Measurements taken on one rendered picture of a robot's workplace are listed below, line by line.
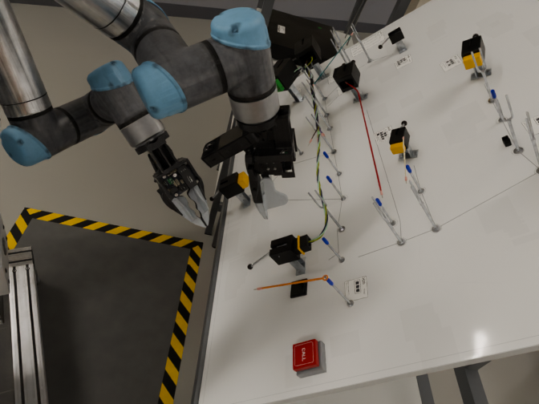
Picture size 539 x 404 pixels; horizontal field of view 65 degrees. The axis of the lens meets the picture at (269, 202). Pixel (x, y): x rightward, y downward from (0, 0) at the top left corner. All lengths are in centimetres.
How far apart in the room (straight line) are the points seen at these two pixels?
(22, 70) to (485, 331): 85
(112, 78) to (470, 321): 73
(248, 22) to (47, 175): 215
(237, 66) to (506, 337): 56
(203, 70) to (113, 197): 196
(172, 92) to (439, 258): 56
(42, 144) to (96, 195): 169
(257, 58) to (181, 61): 10
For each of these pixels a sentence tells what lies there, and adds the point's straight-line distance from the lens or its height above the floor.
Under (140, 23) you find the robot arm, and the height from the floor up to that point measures 153.
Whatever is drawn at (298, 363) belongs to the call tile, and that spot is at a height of 110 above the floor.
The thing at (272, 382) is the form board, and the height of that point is 101.
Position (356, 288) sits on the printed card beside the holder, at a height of 116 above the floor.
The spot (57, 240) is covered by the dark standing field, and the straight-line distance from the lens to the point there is 231.
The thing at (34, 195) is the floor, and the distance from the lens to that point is 253.
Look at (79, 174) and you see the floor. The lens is 263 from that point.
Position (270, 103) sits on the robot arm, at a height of 148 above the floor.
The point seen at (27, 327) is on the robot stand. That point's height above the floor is 23.
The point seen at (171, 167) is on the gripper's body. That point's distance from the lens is 81.
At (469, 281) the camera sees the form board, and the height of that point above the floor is 132.
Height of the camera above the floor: 181
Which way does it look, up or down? 43 degrees down
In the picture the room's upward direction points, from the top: 21 degrees clockwise
